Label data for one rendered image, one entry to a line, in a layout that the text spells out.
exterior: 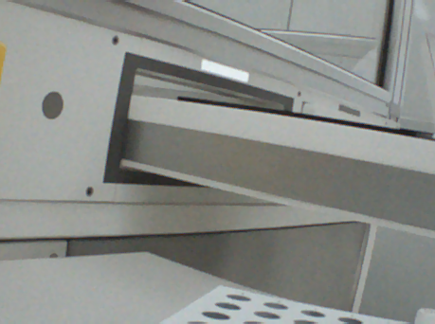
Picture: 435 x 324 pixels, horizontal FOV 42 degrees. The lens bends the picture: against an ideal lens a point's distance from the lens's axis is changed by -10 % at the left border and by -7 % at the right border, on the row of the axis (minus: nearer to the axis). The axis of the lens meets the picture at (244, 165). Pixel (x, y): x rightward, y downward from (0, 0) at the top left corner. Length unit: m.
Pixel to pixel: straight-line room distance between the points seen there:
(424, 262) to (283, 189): 1.88
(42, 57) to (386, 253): 1.98
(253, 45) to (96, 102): 0.22
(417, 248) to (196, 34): 1.80
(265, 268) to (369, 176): 0.41
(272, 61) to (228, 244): 0.22
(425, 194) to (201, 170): 0.18
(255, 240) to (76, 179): 0.32
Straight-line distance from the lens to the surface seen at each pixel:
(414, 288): 2.31
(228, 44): 0.63
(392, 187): 0.39
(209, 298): 0.29
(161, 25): 0.54
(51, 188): 0.48
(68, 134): 0.48
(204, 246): 0.67
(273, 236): 0.79
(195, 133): 0.47
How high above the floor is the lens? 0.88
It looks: 3 degrees down
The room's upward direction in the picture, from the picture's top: 10 degrees clockwise
